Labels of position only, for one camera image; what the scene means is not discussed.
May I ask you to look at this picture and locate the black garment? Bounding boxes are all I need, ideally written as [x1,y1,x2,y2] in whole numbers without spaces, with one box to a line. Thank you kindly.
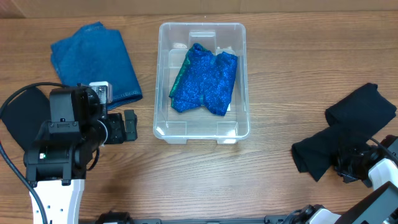
[292,83,397,181]

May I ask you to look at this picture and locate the blue denim jeans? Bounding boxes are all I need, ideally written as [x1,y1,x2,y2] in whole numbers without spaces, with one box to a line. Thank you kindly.
[51,22,143,110]

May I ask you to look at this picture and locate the sparkly blue green garment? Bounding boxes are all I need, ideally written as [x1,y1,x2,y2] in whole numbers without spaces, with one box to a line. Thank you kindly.
[169,43,238,116]

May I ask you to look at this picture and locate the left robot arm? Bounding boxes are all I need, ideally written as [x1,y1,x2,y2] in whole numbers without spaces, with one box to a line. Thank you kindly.
[24,82,137,223]

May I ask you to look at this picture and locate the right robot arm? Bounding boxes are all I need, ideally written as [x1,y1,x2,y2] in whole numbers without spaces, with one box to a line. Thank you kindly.
[283,135,397,224]

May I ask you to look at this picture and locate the clear plastic storage bin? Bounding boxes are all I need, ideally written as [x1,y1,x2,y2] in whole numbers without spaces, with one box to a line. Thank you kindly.
[153,22,251,144]

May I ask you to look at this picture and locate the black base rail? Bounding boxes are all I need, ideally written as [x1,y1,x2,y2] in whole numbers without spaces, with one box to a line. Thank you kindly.
[77,211,352,224]

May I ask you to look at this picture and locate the cardboard back wall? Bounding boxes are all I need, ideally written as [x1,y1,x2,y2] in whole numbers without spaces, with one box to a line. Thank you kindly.
[1,0,397,18]

